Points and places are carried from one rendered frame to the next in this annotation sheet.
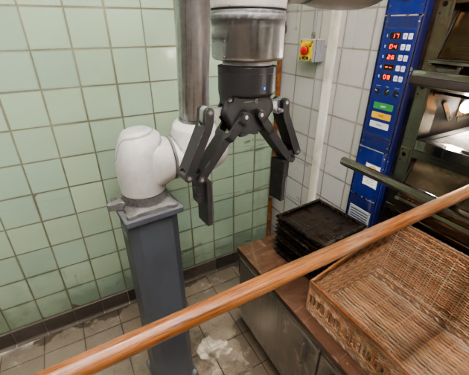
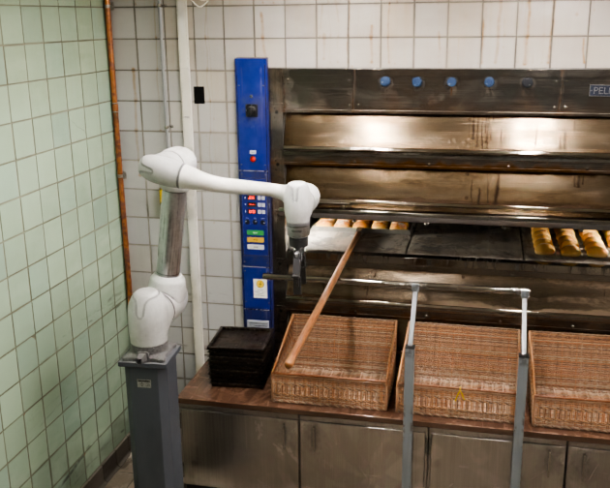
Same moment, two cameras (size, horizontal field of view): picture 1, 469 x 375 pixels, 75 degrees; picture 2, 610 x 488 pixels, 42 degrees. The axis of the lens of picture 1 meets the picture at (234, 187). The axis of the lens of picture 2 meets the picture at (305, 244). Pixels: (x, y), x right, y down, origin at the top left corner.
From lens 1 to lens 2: 2.82 m
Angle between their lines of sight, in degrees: 46
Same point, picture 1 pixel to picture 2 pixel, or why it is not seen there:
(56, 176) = not seen: outside the picture
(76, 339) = not seen: outside the picture
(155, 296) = (172, 439)
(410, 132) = (280, 246)
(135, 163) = (161, 314)
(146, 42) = (43, 218)
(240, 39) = (305, 230)
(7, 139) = not seen: outside the picture
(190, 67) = (177, 236)
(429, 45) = not seen: hidden behind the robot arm
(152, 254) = (170, 392)
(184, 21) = (177, 209)
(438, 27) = (277, 177)
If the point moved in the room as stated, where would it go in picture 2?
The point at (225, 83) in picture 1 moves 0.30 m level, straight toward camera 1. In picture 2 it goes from (299, 243) to (362, 258)
